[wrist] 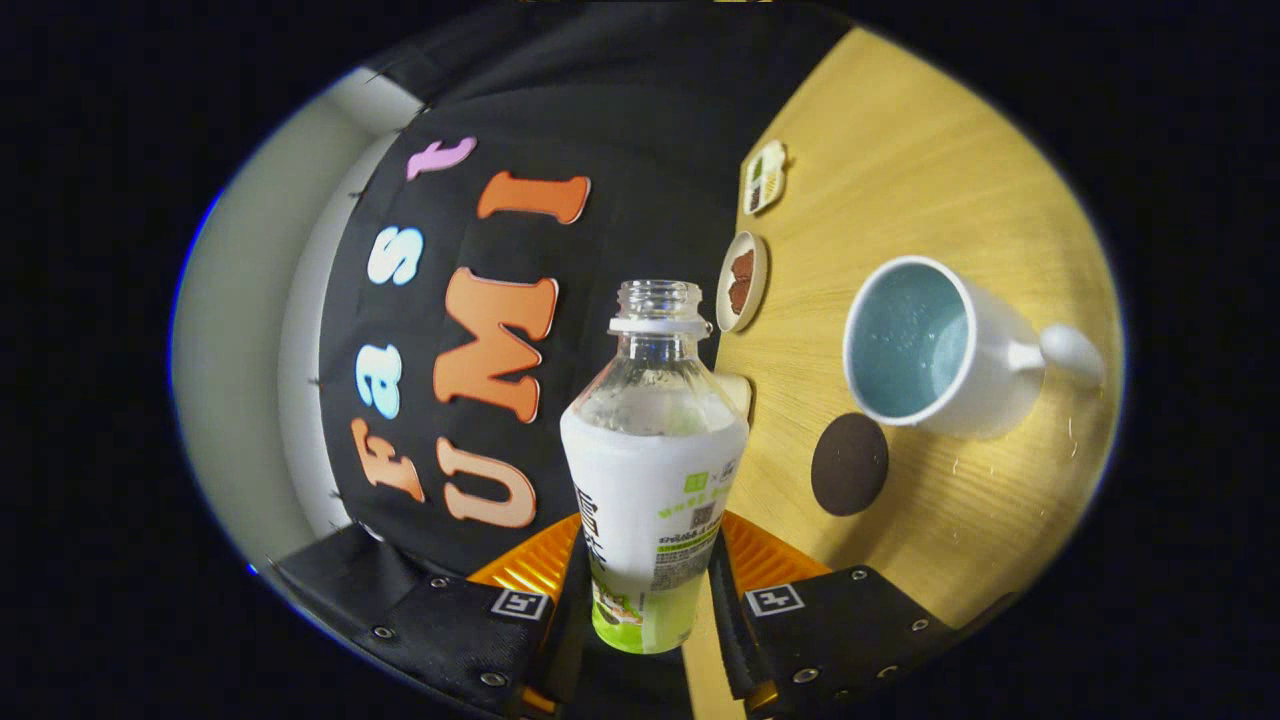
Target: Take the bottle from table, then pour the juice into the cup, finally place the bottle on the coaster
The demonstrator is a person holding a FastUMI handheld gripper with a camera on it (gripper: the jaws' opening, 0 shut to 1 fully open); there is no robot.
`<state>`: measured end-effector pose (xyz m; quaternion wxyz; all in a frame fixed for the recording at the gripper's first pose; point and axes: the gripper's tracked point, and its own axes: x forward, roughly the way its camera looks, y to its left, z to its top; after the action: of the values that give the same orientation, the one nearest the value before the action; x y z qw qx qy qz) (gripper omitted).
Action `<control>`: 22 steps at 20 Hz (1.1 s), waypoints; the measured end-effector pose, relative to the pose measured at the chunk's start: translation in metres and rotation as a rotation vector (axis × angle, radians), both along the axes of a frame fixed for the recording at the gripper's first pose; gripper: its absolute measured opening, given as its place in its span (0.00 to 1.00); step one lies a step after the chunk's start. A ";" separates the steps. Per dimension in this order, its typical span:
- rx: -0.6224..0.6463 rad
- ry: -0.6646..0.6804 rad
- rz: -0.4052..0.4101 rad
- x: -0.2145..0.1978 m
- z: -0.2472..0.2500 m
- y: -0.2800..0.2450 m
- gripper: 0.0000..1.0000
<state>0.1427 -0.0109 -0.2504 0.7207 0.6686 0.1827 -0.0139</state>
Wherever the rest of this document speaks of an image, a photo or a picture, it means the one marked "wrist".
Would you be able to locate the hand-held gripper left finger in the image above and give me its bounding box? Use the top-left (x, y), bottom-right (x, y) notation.
top-left (370, 513), bottom-right (586, 719)

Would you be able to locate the white toaster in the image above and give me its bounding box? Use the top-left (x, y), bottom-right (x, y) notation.
top-left (712, 370), bottom-right (753, 421)

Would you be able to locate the small white plate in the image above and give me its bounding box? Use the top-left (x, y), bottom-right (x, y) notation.
top-left (715, 231), bottom-right (770, 334)

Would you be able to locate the clear juice bottle white label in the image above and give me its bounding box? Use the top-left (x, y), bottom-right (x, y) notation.
top-left (559, 279), bottom-right (751, 656)

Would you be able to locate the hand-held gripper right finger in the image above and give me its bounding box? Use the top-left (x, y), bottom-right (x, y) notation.
top-left (706, 510), bottom-right (956, 717)

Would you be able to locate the wooden table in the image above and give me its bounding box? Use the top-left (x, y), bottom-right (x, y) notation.
top-left (680, 25), bottom-right (1126, 720)

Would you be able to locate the white cup blue inside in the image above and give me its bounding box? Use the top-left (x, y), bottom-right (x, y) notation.
top-left (842, 255), bottom-right (1107, 441)

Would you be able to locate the dark brown round coaster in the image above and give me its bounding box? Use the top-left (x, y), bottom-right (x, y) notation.
top-left (810, 412), bottom-right (890, 518)

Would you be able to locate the black backdrop cloth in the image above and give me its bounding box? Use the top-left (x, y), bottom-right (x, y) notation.
top-left (270, 5), bottom-right (856, 720)

